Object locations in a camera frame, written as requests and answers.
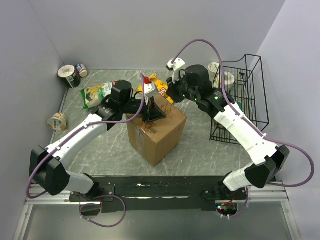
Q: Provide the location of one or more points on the yellow Lays chips bag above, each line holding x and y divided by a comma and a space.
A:
161, 86

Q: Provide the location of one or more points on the white cup behind basket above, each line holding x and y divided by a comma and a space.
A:
214, 67

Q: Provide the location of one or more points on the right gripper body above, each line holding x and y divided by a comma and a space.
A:
179, 90

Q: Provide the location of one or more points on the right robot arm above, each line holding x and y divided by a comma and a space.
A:
193, 83

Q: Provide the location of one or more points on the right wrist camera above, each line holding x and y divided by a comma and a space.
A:
175, 68

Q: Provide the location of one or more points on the brown cardboard box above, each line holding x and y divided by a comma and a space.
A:
154, 140

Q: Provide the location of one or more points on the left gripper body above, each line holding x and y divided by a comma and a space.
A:
132, 106

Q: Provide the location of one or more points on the orange white cup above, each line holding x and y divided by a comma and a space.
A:
58, 122

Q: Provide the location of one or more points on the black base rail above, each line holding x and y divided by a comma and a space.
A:
148, 193

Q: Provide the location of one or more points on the green object in basket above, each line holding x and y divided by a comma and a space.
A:
240, 105

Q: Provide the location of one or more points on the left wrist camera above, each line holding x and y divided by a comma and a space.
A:
150, 88

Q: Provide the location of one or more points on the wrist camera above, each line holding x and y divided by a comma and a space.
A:
175, 68
150, 88

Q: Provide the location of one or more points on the green Chuba chips bag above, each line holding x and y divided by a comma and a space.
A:
94, 95

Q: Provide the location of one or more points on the white cup in basket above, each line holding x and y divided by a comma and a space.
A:
229, 81

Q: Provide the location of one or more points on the blue white can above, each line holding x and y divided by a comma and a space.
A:
81, 70

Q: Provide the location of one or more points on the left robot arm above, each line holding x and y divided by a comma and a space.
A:
48, 165

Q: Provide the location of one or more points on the black wire basket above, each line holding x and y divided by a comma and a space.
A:
245, 83

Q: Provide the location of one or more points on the dark cup white lid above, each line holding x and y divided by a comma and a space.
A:
69, 76

